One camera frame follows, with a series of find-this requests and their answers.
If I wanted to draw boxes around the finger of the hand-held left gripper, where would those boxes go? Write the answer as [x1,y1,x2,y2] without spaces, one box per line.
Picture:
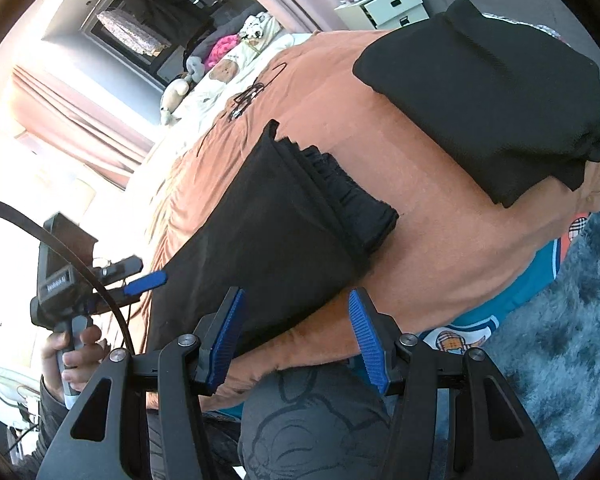
[94,255,145,281]
[97,270,168,307]

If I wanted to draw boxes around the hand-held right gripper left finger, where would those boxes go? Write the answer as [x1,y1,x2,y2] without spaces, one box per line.
[36,286,246,480]

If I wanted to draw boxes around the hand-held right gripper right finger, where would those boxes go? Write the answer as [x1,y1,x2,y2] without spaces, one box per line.
[347,287,561,480]

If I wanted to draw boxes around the black pants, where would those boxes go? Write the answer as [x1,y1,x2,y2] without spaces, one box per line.
[145,119,400,361]

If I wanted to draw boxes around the person's left forearm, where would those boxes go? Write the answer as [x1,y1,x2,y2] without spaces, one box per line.
[10,377,81,480]

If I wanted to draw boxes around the person's leg in grey pants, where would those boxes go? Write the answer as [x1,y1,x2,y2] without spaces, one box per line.
[147,364,396,480]

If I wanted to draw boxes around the person's left hand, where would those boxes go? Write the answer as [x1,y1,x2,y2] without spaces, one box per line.
[40,324,108,396]

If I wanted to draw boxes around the orange-brown blanket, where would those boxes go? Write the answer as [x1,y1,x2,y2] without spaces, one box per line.
[125,30,600,401]

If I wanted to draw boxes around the teal printed bed sheet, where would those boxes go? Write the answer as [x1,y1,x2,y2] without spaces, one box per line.
[200,212,593,421]

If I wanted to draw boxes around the beige plush toy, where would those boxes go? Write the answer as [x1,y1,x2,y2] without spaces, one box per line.
[159,77,191,126]

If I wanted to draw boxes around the grey-blue shaggy rug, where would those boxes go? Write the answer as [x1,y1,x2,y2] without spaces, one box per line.
[485,140,600,471]

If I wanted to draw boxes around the hanging floral garment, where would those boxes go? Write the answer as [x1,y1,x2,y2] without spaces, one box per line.
[96,10,168,56]

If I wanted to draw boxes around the pink cloth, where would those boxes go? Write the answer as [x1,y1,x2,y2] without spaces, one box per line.
[203,35,238,71]

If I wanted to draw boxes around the dark grey bedding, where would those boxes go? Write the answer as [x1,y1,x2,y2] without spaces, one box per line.
[187,20,241,56]

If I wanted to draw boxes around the hanging dark coat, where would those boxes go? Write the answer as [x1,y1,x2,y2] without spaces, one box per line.
[115,0,213,38]

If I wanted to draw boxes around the folded black garment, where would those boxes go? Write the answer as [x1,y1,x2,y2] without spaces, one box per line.
[352,0,600,209]

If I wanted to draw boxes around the spotted plush toy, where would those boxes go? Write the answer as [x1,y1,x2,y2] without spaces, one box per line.
[237,12,281,43]

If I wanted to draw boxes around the cream nightstand with drawers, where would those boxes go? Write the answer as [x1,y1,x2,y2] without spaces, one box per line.
[335,0,428,31]

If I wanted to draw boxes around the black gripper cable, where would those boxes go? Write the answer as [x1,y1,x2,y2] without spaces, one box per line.
[0,194,136,356]

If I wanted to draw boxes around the thin black cable with connectors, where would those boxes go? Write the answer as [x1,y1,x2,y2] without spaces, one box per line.
[225,62,288,121]

